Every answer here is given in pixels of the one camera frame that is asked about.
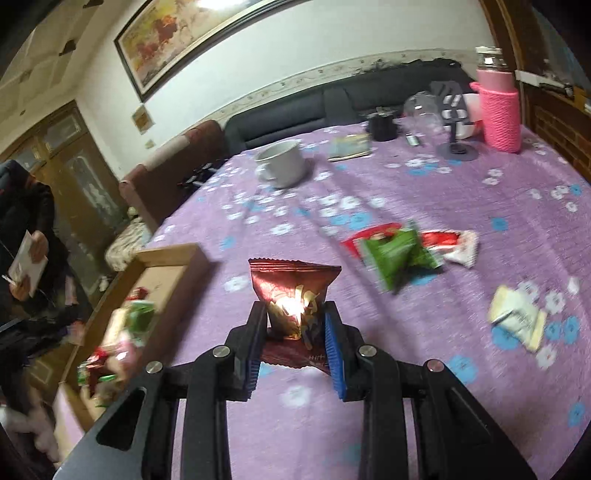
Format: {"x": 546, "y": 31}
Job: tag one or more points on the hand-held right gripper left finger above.
{"x": 253, "y": 364}

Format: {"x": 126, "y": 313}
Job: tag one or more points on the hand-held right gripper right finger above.
{"x": 334, "y": 355}

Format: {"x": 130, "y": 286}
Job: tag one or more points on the large dark red snack packet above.
{"x": 286, "y": 281}

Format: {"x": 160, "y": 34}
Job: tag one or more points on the long green snack packet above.
{"x": 141, "y": 318}

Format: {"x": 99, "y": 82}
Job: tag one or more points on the wooden box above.
{"x": 161, "y": 277}

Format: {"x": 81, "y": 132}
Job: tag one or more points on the pink checked snack packet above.
{"x": 125, "y": 360}

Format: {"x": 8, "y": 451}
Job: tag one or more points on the golden yellow snack packet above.
{"x": 115, "y": 327}

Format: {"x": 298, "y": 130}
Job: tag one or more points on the red packet with cartoon figure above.
{"x": 99, "y": 362}

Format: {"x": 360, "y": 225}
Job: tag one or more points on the green pyramid snack packet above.
{"x": 392, "y": 258}

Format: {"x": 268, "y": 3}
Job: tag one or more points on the small red white packet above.
{"x": 450, "y": 244}

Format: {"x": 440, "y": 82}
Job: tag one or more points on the floral cushion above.
{"x": 127, "y": 244}

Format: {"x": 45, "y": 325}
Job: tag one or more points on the white snack packet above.
{"x": 517, "y": 318}

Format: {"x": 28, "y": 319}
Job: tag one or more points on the purple floral tablecloth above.
{"x": 461, "y": 203}

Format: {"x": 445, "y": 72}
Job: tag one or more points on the white cup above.
{"x": 286, "y": 161}

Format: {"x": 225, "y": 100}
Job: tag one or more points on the brown red armchair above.
{"x": 152, "y": 184}

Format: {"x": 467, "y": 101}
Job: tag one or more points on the small black device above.
{"x": 382, "y": 129}

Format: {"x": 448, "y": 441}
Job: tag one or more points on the grey phone stand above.
{"x": 455, "y": 150}

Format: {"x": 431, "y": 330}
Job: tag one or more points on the black sofa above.
{"x": 295, "y": 110}

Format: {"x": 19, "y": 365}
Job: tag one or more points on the clear plastic cup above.
{"x": 422, "y": 110}

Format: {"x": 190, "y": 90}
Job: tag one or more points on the wooden glass door cabinet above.
{"x": 78, "y": 161}

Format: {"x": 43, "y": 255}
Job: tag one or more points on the white round container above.
{"x": 473, "y": 115}

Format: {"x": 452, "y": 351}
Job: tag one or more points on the pink knit-sleeved bottle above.
{"x": 498, "y": 115}

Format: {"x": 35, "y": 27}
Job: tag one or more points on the brown wooden cabinet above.
{"x": 554, "y": 124}

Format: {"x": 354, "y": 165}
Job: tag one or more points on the wall outlet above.
{"x": 150, "y": 143}

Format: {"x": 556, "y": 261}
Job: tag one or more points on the small wall plaque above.
{"x": 142, "y": 119}

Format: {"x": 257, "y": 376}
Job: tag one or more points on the framed wall painting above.
{"x": 184, "y": 41}

